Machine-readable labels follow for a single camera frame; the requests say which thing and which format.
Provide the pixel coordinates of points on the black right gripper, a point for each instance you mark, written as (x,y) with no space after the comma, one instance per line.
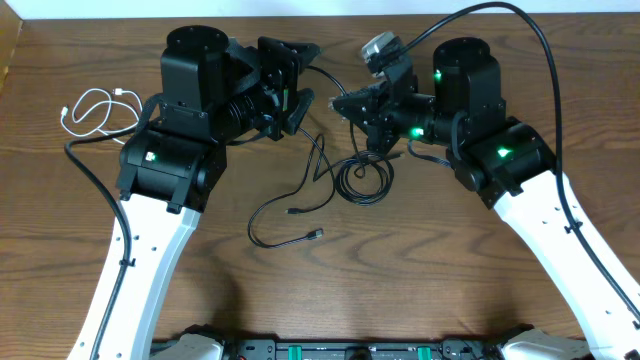
(377,122)

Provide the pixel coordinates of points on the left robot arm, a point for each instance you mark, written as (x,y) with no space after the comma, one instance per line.
(214,90)

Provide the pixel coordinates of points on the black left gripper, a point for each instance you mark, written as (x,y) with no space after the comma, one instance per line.
(284,65)

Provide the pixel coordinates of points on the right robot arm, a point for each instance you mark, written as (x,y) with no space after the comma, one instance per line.
(510,167)

